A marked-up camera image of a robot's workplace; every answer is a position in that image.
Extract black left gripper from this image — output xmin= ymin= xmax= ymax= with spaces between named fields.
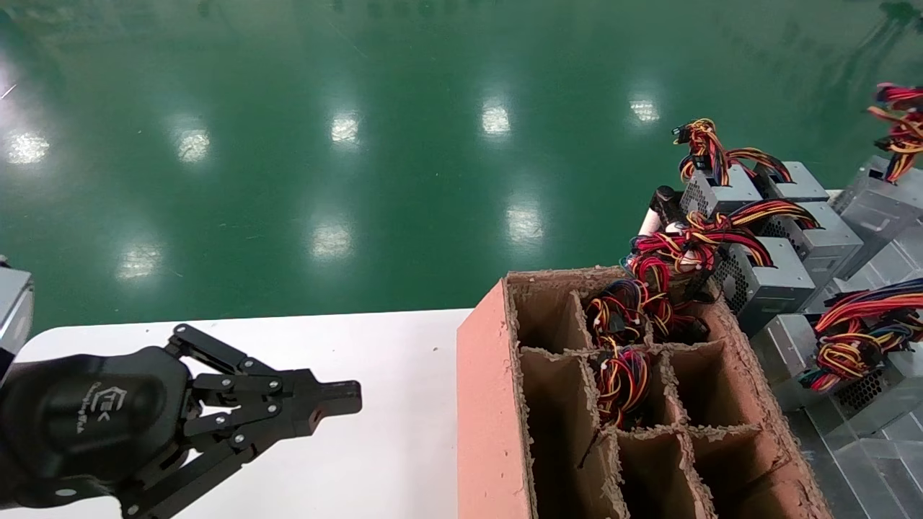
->
xmin=0 ymin=324 xmax=361 ymax=519

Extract brown cardboard divider box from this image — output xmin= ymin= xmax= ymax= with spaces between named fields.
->
xmin=456 ymin=265 xmax=834 ymax=519

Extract black pipe joint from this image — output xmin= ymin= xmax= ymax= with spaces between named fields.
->
xmin=651 ymin=186 xmax=687 ymax=226

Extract clear plastic dividers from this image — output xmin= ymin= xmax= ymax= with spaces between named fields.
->
xmin=829 ymin=231 xmax=923 ymax=298

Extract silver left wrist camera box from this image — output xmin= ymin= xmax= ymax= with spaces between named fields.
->
xmin=0 ymin=256 xmax=35 ymax=379

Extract red yellow purple wire bundle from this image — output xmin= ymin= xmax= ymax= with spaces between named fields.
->
xmin=595 ymin=346 xmax=654 ymax=430

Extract dark multicolour wire bundle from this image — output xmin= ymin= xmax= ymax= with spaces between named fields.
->
xmin=586 ymin=278 xmax=711 ymax=345

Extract yellow red black wire bundle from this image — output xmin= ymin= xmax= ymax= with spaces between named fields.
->
xmin=728 ymin=200 xmax=823 ymax=231

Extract orange blue red wire bundle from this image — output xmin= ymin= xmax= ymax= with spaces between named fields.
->
xmin=799 ymin=278 xmax=923 ymax=394

